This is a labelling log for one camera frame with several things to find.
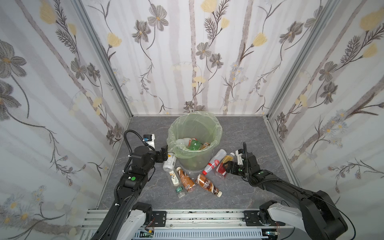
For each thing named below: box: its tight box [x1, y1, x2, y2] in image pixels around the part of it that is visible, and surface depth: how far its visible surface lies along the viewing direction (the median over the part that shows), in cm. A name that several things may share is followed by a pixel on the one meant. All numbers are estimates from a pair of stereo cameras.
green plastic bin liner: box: [166, 111, 223, 159], surface depth 84 cm
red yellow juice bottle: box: [215, 152, 235, 176], surface depth 88 cm
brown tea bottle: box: [176, 166, 196, 193], surface depth 84 cm
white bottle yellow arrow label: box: [162, 152, 177, 172], surface depth 90 cm
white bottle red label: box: [202, 149, 227, 176], surface depth 92 cm
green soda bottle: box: [188, 139, 201, 150], surface depth 88 cm
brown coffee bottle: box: [195, 173, 223, 198], surface depth 82 cm
